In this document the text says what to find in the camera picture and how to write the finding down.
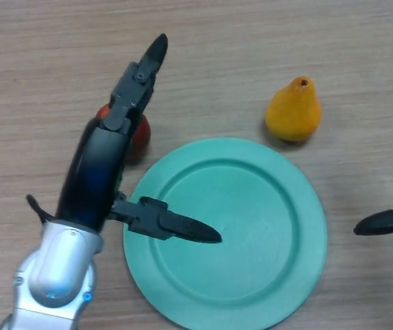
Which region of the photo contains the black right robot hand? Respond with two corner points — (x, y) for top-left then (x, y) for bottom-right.
(353, 39), (393, 237)

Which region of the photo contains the green round plate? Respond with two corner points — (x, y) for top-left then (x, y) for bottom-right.
(123, 137), (328, 330)

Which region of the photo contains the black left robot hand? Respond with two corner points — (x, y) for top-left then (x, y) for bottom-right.
(55, 33), (222, 244)

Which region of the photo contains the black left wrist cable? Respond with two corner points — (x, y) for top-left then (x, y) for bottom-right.
(25, 194), (58, 223)

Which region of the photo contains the yellow pear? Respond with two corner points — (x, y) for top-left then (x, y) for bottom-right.
(264, 76), (322, 143)

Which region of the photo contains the red apple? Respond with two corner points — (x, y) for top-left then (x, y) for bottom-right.
(94, 104), (151, 162)

